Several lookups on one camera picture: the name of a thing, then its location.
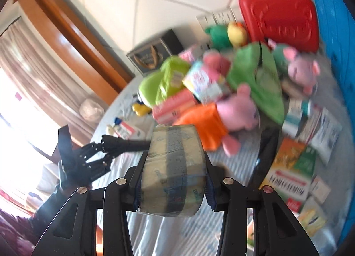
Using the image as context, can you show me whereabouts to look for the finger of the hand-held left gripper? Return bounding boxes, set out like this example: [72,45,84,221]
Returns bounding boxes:
[83,147,150,182]
[83,135,152,160]

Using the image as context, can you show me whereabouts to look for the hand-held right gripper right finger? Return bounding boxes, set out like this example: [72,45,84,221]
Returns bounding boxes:
[203,151,321,256]

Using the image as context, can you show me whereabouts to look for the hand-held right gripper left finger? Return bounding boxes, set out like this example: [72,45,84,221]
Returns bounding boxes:
[32,151,149,256]

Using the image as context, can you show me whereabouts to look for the clear packing tape roll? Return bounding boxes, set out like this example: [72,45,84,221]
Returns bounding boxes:
[138,124,207,217]

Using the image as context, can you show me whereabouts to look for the green carton box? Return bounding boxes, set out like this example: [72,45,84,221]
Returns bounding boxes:
[261,137,317,212]

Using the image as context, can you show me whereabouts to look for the blue plastic crate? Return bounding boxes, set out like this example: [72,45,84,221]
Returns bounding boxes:
[308,0,355,245]

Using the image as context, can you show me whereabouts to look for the yellow duck toy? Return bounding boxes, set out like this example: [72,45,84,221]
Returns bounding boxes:
[132,102,152,118]

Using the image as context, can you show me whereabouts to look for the white crumpled bag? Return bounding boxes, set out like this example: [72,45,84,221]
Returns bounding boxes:
[79,98,105,121]

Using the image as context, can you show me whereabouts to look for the black pouch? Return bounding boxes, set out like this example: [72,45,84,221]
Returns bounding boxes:
[249,126,279,190]

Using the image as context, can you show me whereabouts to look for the pink pig plush orange dress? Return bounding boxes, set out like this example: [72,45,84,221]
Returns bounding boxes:
[176,84,260,157]

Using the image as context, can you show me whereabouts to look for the pink tissue pack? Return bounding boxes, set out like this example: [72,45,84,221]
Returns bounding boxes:
[152,90,199,124]

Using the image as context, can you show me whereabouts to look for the person's maroon clothing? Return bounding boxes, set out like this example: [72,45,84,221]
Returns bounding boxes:
[0,207,37,256]

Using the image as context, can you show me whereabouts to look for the pale pink curtain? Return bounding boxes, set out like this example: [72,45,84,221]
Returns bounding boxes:
[0,17,112,146]

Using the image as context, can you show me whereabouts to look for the colourful snack pack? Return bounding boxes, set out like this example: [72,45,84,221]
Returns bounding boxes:
[181,61,231,105]

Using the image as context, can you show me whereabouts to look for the dark box with gold emblem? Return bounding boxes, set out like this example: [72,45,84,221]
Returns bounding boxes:
[126,29,185,76]

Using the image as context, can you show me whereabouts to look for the yellow white packet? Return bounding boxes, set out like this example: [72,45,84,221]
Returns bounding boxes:
[296,198,328,238]

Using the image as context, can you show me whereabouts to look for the teal white box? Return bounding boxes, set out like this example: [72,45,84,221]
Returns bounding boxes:
[282,98,313,138]

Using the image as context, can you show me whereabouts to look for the small white box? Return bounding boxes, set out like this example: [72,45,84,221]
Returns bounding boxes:
[309,176,331,204]

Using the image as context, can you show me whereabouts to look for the green cloth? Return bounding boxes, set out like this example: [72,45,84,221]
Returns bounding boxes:
[226,42,286,125]

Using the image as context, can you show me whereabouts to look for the pink white packet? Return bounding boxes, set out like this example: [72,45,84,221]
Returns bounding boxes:
[179,47,206,63]

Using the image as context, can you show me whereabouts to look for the pink soft toy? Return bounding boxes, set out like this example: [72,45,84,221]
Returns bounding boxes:
[202,50,231,79]

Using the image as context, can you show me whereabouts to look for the white sachet packets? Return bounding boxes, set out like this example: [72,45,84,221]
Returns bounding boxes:
[309,107,343,163]

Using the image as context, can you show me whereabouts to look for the pink pig plush teal dress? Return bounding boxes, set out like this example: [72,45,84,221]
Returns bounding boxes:
[270,41,321,96]

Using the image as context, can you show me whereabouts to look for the green yellow plush toy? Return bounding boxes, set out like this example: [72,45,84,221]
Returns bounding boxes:
[205,22,248,49]

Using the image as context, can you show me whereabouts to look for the red toy suitcase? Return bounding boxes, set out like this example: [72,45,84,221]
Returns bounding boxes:
[239,0,320,53]

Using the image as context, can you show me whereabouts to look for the white box with keychain toy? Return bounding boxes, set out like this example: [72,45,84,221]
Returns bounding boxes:
[106,117,146,141]

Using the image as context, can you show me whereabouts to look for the wooden wall frame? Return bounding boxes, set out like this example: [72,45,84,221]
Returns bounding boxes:
[14,0,134,102]

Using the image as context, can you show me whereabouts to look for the white wall socket panel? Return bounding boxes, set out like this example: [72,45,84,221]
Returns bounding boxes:
[195,7,241,31]

